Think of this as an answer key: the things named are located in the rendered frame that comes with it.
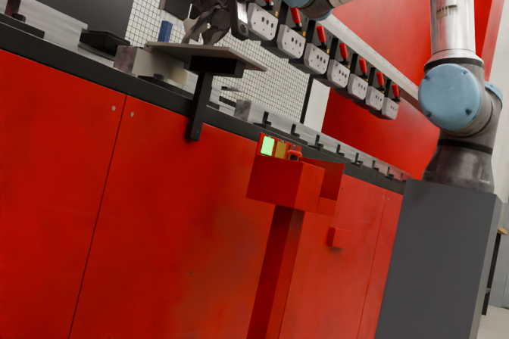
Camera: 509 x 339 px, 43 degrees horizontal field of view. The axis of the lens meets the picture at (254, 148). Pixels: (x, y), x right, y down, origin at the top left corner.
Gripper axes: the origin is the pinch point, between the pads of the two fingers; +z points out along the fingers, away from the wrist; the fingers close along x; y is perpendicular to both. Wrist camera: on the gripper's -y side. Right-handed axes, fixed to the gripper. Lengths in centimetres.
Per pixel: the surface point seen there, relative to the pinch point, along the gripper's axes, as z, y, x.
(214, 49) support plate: -7.0, -11.3, 6.6
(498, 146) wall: 4, 160, -735
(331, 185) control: 3, -38, -37
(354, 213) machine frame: 26, -19, -116
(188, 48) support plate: -1.1, -4.4, 6.1
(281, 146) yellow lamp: 5.0, -23.3, -28.2
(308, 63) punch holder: -6, 19, -72
